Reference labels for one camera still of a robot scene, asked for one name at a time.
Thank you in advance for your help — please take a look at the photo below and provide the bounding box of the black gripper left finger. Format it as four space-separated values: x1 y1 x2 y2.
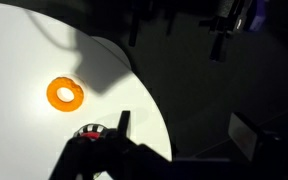
48 110 174 180

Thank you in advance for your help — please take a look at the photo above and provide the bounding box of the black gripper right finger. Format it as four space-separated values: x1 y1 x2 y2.
228 111 282 165

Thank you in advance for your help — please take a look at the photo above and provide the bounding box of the stacker pole with striped base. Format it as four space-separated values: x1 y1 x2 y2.
74 123 107 137

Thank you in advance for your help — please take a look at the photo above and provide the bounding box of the purple equipment block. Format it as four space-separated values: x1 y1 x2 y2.
249 0 270 33

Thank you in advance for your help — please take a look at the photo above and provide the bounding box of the red stacking ring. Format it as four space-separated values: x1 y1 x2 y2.
81 131 101 140

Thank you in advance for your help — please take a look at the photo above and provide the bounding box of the orange bumpy ring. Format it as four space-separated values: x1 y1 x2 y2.
46 76 85 113

